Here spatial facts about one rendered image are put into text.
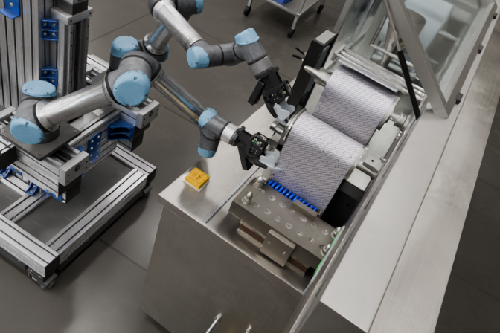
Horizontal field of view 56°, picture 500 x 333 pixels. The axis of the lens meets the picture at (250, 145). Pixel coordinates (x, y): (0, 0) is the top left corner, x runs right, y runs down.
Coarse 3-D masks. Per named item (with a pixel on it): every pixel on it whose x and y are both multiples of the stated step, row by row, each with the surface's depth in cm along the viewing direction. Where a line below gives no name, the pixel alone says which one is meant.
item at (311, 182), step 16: (288, 160) 168; (304, 160) 165; (272, 176) 176; (288, 176) 172; (304, 176) 168; (320, 176) 165; (336, 176) 161; (304, 192) 172; (320, 192) 168; (320, 208) 172
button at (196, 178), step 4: (196, 168) 185; (192, 172) 183; (196, 172) 184; (200, 172) 184; (188, 176) 181; (192, 176) 181; (196, 176) 182; (200, 176) 183; (204, 176) 183; (208, 176) 184; (188, 180) 181; (192, 180) 180; (196, 180) 181; (200, 180) 181; (204, 180) 182; (192, 184) 181; (196, 184) 180; (200, 184) 180
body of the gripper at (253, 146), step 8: (240, 128) 173; (240, 136) 172; (248, 136) 171; (256, 136) 172; (264, 136) 173; (232, 144) 174; (240, 144) 175; (248, 144) 170; (256, 144) 168; (264, 144) 172; (248, 152) 172; (256, 152) 172
